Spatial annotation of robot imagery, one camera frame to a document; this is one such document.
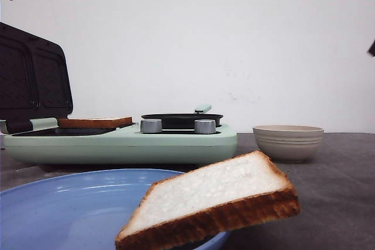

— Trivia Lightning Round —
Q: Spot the black round frying pan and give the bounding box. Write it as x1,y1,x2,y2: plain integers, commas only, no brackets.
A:
141,104,223,129

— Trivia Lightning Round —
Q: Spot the left silver control knob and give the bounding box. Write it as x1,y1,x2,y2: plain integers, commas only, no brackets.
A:
140,119,163,133

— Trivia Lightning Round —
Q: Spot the mint green hinged lid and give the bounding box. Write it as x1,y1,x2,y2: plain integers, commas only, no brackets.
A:
1,23,73,134

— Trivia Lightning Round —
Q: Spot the mint green breakfast maker base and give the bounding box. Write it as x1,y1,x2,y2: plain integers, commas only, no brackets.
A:
4,123,237,165

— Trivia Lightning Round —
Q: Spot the grey felt table mat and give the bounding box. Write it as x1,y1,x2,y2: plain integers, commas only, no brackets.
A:
1,133,374,249

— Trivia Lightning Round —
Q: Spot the blue plastic plate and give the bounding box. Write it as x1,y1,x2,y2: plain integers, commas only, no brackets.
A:
0,168,231,250

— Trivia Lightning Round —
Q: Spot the right silver control knob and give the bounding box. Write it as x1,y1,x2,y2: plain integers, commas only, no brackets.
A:
194,119,216,135

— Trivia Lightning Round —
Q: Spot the toast bread slice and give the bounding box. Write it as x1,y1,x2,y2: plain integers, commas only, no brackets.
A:
57,117,133,129
115,151,300,249

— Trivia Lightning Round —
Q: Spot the beige ceramic bowl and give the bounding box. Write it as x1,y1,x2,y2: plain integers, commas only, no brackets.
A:
253,125,324,163

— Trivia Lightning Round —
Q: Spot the silver control knob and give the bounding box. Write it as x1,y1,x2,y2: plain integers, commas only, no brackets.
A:
140,119,163,133
194,119,216,135

